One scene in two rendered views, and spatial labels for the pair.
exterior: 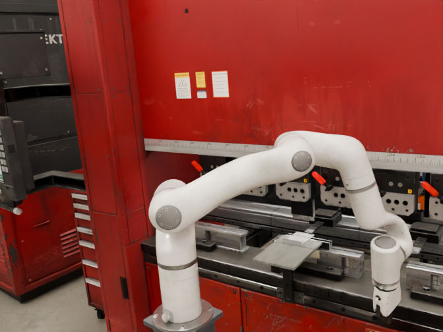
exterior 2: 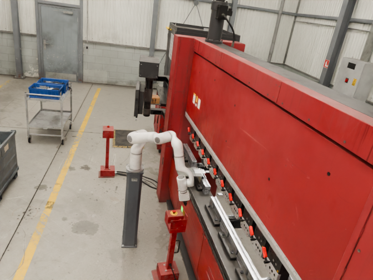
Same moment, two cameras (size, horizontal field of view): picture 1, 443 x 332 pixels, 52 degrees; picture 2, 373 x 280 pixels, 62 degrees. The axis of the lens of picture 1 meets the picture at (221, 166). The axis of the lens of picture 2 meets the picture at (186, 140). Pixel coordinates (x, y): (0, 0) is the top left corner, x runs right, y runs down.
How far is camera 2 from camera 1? 227 cm
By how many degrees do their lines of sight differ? 37
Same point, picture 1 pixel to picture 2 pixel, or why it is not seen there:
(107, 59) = (176, 79)
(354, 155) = (175, 145)
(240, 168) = (149, 134)
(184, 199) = (134, 136)
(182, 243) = (135, 148)
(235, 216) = not seen: hidden behind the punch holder
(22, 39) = (150, 65)
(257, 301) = not seen: hidden behind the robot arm
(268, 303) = not seen: hidden behind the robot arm
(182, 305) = (131, 164)
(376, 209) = (177, 164)
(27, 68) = (149, 75)
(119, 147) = (172, 111)
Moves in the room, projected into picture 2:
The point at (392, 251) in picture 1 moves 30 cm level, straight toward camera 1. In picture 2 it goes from (179, 179) to (147, 184)
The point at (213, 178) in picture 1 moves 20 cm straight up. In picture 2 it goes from (144, 134) to (145, 114)
